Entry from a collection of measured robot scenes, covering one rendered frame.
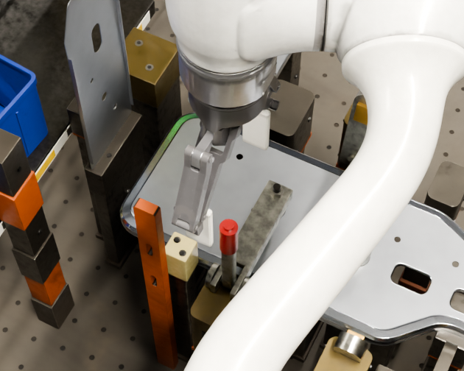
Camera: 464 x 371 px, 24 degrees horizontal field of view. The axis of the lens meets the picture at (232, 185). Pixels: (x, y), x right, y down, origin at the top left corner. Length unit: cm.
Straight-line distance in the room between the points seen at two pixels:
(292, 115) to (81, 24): 42
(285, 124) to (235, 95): 65
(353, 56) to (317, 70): 116
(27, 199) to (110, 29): 25
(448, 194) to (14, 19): 70
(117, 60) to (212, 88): 53
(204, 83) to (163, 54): 63
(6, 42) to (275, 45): 83
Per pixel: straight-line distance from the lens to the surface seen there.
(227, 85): 94
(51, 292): 166
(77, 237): 183
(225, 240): 125
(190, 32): 88
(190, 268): 142
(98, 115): 148
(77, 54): 135
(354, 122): 150
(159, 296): 147
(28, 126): 149
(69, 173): 190
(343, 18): 86
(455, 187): 156
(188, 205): 104
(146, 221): 129
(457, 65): 86
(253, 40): 87
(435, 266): 148
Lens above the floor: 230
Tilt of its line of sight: 59 degrees down
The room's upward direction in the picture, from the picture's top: straight up
